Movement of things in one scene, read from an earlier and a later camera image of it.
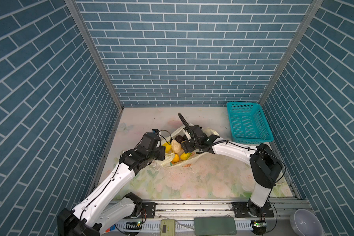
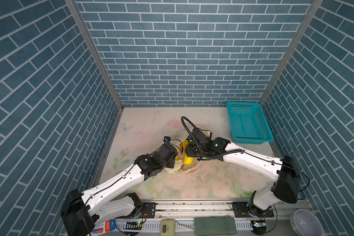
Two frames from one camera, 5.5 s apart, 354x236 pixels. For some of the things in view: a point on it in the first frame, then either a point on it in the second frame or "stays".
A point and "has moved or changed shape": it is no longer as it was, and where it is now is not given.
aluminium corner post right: x=290 y=52 stays
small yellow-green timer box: x=167 y=227 stays
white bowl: x=305 y=222 stays
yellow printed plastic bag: x=195 y=141 has moved or changed shape
